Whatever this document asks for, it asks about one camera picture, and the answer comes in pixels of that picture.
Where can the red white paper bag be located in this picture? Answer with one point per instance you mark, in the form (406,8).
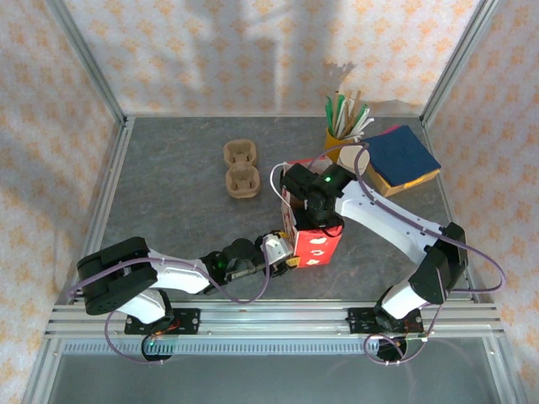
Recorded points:
(316,248)

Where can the blue napkin stack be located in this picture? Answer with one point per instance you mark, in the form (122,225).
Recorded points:
(400,155)

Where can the green plastic straw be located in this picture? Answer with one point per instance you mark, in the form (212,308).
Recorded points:
(329,110)
(341,102)

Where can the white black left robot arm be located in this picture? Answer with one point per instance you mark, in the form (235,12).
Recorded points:
(181,275)

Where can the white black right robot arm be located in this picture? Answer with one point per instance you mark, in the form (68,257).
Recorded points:
(379,219)

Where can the yellow straw holder tin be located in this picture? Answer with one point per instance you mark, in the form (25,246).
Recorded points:
(332,145)

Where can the brown pulp cup carrier stack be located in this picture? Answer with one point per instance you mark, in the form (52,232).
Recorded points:
(233,187)

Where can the yellow napkin stack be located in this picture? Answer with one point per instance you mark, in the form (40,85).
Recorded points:
(417,180)

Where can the grey metal lower panel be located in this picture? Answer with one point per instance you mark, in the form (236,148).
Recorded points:
(273,379)

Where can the aluminium mounting rail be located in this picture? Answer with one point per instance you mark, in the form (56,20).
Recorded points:
(273,324)

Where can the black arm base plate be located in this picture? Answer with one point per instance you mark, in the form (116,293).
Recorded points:
(358,322)
(187,322)

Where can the aluminium table side rail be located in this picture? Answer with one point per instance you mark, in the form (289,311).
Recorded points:
(108,189)
(443,189)

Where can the aluminium frame post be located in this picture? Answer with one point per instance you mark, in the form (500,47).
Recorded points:
(462,54)
(86,54)

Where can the aluminium frame leg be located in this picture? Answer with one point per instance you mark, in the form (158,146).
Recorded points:
(42,370)
(501,370)

